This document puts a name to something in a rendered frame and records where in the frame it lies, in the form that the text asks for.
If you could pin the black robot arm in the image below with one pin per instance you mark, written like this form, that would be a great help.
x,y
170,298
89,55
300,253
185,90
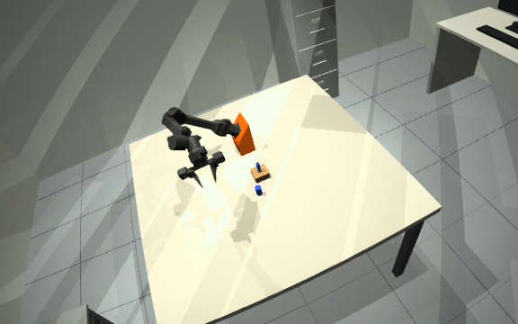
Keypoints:
x,y
182,138

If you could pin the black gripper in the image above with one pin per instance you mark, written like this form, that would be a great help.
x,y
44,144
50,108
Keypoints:
x,y
214,162

